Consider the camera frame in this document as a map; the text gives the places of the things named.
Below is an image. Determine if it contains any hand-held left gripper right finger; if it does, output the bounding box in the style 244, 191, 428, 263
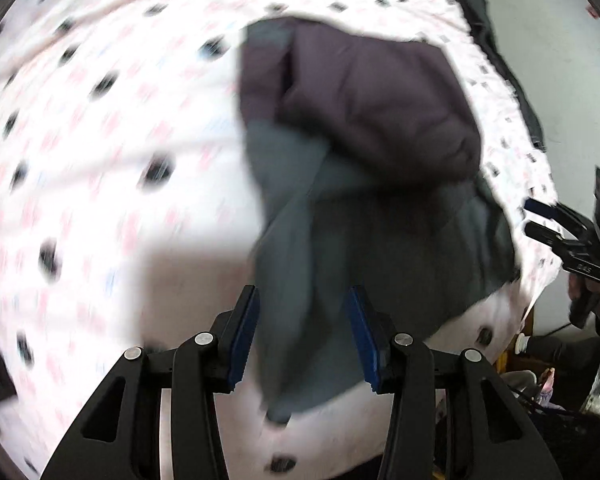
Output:
344, 285, 563, 480

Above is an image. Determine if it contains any purple and grey hooded jacket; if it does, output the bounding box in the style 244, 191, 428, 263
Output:
237, 16, 523, 423

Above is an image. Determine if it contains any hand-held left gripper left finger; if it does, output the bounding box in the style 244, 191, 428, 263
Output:
40, 285, 259, 480

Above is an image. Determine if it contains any pink bear print blanket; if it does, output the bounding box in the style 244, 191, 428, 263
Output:
0, 0, 556, 480

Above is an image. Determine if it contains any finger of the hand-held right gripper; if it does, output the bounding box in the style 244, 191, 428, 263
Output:
524, 222, 581, 258
524, 198, 588, 241

